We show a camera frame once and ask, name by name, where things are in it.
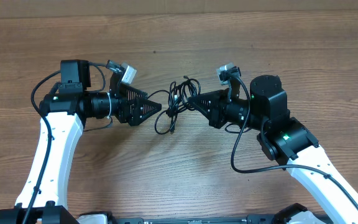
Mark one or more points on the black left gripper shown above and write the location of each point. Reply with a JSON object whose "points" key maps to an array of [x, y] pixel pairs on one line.
{"points": [[134, 117]]}

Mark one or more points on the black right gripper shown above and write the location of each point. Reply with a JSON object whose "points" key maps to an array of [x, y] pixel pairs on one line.
{"points": [[215, 112]]}

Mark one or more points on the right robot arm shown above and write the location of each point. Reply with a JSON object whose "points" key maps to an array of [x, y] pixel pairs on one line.
{"points": [[282, 138]]}

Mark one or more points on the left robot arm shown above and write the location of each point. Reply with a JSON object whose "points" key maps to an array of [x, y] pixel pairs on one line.
{"points": [[64, 111]]}

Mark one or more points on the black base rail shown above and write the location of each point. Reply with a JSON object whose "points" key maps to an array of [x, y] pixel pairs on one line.
{"points": [[248, 219]]}

